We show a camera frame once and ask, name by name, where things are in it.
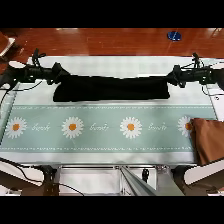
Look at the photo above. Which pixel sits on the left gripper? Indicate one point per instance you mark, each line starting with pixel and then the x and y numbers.
pixel 55 73

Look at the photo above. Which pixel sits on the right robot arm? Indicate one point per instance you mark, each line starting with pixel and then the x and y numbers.
pixel 203 75

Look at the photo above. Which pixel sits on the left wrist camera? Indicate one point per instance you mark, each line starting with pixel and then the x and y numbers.
pixel 37 57

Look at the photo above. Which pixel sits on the brown garment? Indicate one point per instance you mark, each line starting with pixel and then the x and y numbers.
pixel 208 140

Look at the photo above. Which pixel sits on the silver frame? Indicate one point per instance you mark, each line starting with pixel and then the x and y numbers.
pixel 140 186

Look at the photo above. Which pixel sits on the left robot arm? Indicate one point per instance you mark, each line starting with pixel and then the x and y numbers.
pixel 26 72

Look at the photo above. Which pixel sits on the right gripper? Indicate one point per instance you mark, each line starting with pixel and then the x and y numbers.
pixel 179 76

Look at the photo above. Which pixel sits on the black garment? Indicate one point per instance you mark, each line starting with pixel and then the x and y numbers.
pixel 110 88

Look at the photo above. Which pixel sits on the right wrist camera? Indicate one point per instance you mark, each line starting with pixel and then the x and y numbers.
pixel 196 60

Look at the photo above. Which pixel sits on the blue round object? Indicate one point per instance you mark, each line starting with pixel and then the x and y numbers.
pixel 174 35

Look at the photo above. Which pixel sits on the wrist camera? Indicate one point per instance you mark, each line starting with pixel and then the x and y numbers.
pixel 37 57
pixel 196 60

